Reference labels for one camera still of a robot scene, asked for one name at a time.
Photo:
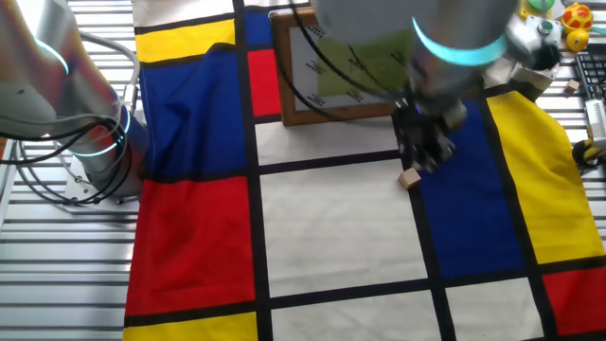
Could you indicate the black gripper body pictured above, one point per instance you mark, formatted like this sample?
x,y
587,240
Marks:
x,y
421,128

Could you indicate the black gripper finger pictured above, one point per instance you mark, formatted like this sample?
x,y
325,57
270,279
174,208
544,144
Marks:
x,y
420,158
444,150

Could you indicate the small wooden cube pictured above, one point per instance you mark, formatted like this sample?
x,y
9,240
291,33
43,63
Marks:
x,y
409,179

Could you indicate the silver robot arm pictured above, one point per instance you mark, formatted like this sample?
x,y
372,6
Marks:
x,y
42,71

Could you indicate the white box with red button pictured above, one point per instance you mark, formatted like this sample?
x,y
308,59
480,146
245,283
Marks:
x,y
525,78

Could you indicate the colour block patterned tablecloth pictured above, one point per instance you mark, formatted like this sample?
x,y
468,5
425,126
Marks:
x,y
331,227

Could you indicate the black round wrist-mounted part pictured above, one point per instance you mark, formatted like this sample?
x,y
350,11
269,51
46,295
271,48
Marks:
x,y
545,57

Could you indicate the yellow black tool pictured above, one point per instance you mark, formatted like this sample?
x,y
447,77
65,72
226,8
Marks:
x,y
587,152

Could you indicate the tiny wooden block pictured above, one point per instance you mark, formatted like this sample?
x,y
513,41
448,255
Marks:
x,y
572,86

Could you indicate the white ribbed plastic device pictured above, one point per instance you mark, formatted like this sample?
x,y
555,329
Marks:
x,y
597,118

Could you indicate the white box with green button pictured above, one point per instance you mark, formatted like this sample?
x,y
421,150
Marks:
x,y
547,29

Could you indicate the yellow box with green button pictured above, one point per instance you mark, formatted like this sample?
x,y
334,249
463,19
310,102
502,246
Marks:
x,y
532,8

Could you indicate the black keyboard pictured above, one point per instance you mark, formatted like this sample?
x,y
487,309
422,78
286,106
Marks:
x,y
592,71

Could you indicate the orange yellow plastic toy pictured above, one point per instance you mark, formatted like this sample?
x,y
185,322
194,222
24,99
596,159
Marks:
x,y
577,18

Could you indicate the teal strip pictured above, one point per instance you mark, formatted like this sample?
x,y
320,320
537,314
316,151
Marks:
x,y
599,31

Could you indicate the wooden picture frame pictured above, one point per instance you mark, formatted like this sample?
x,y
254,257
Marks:
x,y
284,71

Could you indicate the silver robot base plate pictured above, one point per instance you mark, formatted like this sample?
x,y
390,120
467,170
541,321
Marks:
x,y
78,190

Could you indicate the white metal side rail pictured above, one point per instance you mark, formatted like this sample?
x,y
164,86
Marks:
x,y
7,199

